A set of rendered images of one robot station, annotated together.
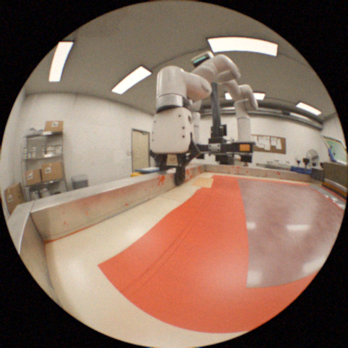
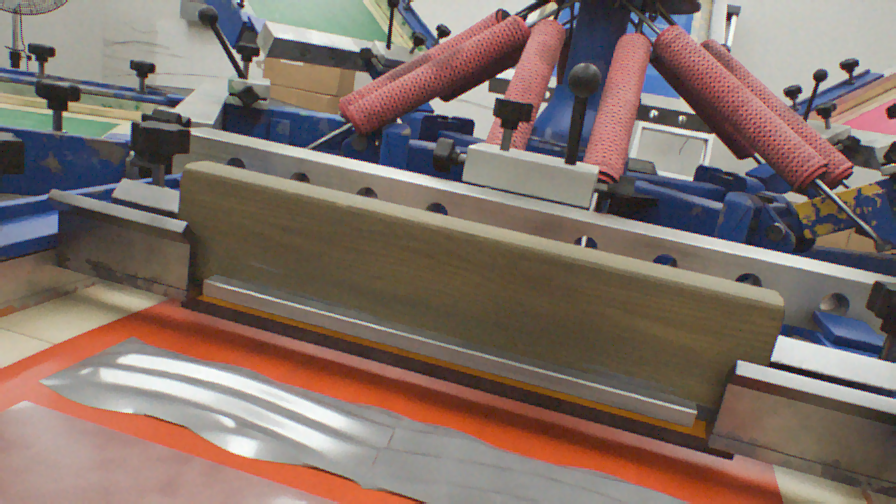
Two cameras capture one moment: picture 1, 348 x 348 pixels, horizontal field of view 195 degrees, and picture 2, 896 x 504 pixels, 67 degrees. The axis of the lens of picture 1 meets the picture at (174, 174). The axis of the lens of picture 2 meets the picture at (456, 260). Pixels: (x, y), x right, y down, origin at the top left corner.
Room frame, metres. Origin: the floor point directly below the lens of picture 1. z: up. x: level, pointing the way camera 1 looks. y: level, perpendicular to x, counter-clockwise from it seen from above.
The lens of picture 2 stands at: (0.06, -0.14, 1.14)
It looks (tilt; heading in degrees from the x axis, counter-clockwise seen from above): 16 degrees down; 250
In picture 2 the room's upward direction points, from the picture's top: 10 degrees clockwise
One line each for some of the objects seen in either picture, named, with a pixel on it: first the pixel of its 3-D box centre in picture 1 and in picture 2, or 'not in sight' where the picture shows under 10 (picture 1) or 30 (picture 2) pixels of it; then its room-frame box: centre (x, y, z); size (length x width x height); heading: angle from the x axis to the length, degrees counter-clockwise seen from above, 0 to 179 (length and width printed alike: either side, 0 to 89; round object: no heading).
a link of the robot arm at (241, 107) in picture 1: (243, 110); not in sight; (0.59, -0.49, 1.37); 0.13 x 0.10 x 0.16; 36
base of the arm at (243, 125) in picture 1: (244, 131); not in sight; (0.61, -0.49, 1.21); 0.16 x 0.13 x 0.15; 132
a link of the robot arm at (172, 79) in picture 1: (185, 88); not in sight; (0.25, -0.03, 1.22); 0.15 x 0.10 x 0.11; 126
